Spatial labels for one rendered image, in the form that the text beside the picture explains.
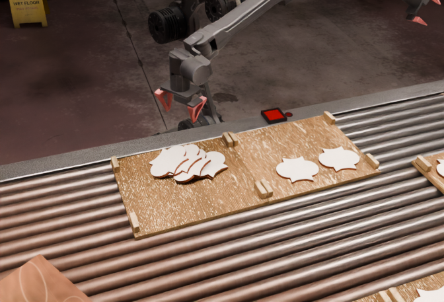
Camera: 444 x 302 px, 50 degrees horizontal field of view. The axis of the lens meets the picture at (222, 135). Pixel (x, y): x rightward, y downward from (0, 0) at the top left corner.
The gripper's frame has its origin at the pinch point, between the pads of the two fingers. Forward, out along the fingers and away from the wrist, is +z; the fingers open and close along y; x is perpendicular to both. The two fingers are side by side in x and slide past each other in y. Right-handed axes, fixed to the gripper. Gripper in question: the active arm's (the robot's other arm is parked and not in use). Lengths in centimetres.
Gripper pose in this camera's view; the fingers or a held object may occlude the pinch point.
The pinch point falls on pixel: (180, 113)
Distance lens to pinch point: 140.8
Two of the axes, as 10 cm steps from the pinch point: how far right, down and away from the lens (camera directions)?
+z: -0.3, 8.0, 5.9
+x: 5.6, -4.8, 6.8
